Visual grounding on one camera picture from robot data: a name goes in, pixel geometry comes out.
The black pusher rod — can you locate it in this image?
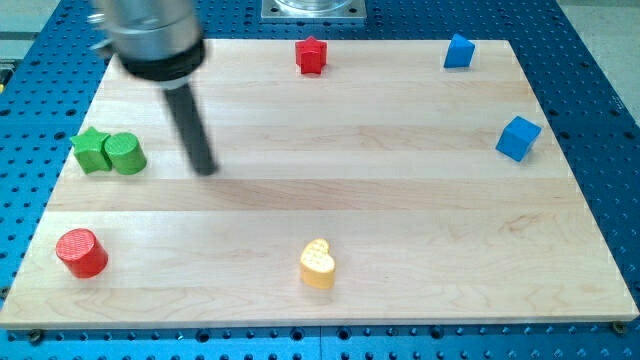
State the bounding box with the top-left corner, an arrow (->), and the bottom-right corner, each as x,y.
163,83 -> 218,176

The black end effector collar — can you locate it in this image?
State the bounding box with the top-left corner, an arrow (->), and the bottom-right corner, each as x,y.
118,39 -> 206,82

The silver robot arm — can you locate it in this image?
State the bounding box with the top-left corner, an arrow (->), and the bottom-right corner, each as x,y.
88,0 -> 218,175

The green cylinder block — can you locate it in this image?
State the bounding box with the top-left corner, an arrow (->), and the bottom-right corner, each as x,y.
104,132 -> 147,175

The green star block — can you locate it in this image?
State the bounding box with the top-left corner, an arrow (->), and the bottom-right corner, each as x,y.
70,127 -> 112,174

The red star block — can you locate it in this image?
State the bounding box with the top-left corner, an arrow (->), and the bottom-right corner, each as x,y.
295,36 -> 328,75

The red cylinder block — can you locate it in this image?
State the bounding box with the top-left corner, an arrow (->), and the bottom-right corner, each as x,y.
55,228 -> 109,279

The light wooden board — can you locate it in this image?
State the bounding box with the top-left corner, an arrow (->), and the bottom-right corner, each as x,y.
1,40 -> 638,329

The yellow heart block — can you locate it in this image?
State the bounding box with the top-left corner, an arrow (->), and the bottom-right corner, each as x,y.
299,238 -> 336,289

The left board clamp screw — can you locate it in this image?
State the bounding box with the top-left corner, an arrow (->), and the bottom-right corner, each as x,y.
26,329 -> 44,345

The board clamp screw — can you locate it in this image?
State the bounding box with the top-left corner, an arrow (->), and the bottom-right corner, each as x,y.
26,329 -> 44,345
611,321 -> 627,335

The blue triangular block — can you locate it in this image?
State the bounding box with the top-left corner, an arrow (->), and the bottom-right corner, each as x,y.
443,33 -> 476,69

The blue cube block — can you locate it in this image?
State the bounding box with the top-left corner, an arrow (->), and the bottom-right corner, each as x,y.
496,116 -> 542,162

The right board clamp screw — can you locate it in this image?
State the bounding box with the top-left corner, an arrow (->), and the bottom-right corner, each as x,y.
611,321 -> 627,335

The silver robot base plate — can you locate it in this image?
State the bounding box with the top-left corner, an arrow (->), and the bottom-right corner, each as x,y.
261,0 -> 367,21

